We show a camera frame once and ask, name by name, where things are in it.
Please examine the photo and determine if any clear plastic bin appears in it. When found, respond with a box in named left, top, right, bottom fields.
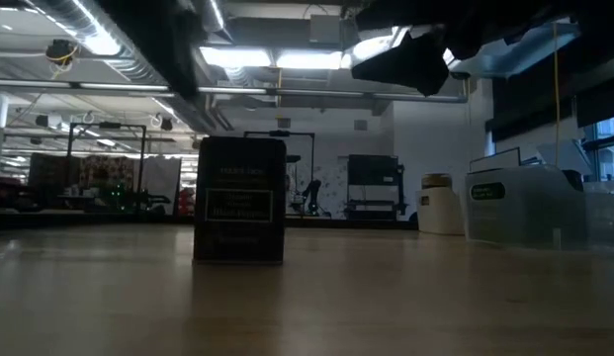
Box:
left=464, top=165, right=589, bottom=248

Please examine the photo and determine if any silver ventilation duct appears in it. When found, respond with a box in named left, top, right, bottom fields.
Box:
left=24, top=0, right=223, bottom=130

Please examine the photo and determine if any white plastic bin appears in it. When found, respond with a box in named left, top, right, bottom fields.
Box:
left=415, top=185, right=467, bottom=236

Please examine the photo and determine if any black robot station frame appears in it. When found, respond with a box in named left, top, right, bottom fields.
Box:
left=63, top=121, right=148, bottom=214
left=243, top=129, right=316, bottom=219

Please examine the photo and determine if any black aluminium table frame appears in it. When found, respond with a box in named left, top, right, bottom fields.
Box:
left=0, top=210, right=419, bottom=231

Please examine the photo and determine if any white sheet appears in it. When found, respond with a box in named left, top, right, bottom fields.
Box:
left=140, top=155, right=183, bottom=217

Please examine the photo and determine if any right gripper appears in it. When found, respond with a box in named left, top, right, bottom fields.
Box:
left=350, top=0, right=510, bottom=98

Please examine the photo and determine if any silver ceiling pipe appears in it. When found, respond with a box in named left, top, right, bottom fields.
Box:
left=0, top=78, right=469, bottom=105

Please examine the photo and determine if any black equipment cart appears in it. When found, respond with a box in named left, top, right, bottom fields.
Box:
left=343, top=153, right=409, bottom=222

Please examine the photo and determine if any window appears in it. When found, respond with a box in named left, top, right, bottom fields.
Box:
left=580, top=116, right=614, bottom=184

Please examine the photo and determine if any black ceiling camera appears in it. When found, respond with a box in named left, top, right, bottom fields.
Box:
left=44, top=38, right=80, bottom=68

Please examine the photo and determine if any white-framed panel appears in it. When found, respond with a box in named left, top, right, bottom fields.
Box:
left=468, top=146, right=524, bottom=174

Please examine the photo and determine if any patterned partition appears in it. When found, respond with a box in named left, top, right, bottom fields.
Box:
left=28, top=152, right=135, bottom=197

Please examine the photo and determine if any ceiling light panel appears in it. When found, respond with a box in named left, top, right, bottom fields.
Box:
left=200, top=44, right=273, bottom=68
left=276, top=48, right=345, bottom=70

